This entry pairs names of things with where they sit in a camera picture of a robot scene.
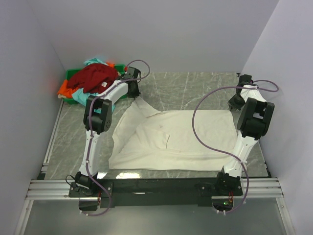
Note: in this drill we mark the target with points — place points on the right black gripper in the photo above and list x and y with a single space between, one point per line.
232 105

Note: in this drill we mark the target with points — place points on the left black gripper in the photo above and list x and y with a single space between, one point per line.
137 93

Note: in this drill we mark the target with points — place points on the cream white t-shirt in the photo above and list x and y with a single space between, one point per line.
146 138

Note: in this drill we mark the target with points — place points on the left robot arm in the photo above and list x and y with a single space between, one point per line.
98 120

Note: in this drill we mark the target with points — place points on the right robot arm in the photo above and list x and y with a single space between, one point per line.
253 123

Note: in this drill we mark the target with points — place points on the green plastic bin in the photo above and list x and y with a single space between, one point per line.
70 73

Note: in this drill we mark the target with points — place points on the dark red t-shirt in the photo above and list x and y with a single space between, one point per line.
95 78

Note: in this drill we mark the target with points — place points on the teal t-shirt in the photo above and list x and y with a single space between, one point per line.
95 77

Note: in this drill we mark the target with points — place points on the orange t-shirt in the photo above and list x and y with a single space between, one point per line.
64 90

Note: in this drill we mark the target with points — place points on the black base crossbar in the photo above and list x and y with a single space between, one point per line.
204 192

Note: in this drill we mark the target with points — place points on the aluminium frame rail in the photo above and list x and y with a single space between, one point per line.
59 189

